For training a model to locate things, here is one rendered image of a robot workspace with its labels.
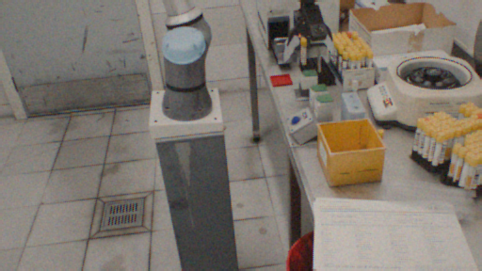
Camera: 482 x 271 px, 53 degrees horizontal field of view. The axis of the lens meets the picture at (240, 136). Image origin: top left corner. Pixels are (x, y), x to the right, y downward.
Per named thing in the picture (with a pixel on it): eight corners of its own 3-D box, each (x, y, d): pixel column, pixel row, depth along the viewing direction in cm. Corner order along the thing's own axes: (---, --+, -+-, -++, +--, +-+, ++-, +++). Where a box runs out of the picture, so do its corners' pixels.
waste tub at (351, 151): (315, 155, 127) (316, 123, 121) (365, 150, 127) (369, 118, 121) (328, 188, 115) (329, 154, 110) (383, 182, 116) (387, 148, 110)
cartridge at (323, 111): (313, 115, 143) (314, 95, 139) (329, 113, 143) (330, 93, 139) (317, 122, 140) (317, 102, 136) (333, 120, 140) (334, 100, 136)
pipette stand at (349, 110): (334, 124, 138) (336, 93, 133) (359, 122, 138) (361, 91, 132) (342, 144, 130) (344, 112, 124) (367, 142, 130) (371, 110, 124)
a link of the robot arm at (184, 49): (160, 87, 134) (156, 41, 126) (168, 67, 145) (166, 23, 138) (203, 88, 133) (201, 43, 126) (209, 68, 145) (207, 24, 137)
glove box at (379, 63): (368, 76, 161) (371, 50, 155) (438, 68, 162) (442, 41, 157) (381, 94, 151) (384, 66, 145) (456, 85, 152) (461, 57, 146)
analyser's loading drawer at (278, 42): (268, 41, 186) (268, 28, 183) (285, 39, 186) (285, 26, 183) (278, 64, 169) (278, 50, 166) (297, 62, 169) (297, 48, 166)
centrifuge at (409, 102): (363, 91, 153) (366, 55, 146) (459, 87, 150) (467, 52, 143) (377, 134, 133) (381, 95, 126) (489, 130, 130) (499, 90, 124)
